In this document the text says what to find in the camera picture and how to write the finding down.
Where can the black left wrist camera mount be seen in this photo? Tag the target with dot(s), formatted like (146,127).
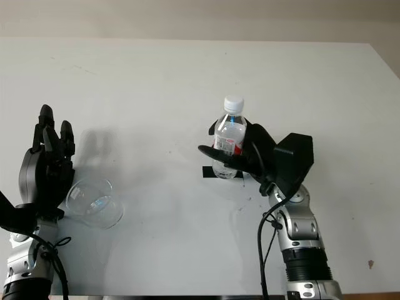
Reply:
(12,215)

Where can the black tape strip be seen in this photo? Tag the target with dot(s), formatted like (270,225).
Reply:
(207,172)

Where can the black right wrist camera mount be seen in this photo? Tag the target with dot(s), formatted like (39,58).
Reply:
(293,159)

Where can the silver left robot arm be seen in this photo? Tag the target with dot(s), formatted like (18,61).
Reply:
(25,265)

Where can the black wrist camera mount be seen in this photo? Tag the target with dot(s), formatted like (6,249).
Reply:
(293,159)
(12,215)

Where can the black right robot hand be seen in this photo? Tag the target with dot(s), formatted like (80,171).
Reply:
(259,150)

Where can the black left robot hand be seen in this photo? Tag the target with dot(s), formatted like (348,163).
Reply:
(34,181)

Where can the clear plastic water bottle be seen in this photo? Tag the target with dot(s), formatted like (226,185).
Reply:
(229,131)

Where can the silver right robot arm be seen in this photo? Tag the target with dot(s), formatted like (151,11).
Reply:
(303,228)

